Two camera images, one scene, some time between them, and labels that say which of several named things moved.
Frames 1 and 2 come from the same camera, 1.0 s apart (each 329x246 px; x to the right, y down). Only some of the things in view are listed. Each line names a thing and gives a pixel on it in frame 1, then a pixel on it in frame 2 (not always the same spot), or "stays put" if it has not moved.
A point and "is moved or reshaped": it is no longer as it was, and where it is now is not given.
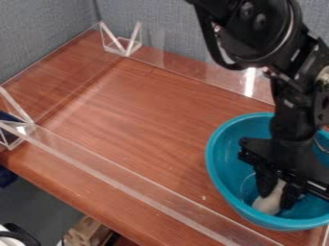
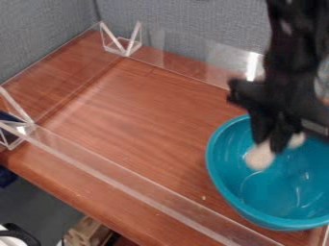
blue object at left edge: [8, 180] stays put
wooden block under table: [87, 233] stays put
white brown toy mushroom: [269, 204] is moved or reshaped
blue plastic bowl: [236, 178] stays put
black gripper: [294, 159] to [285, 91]
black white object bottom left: [14, 235] stays put
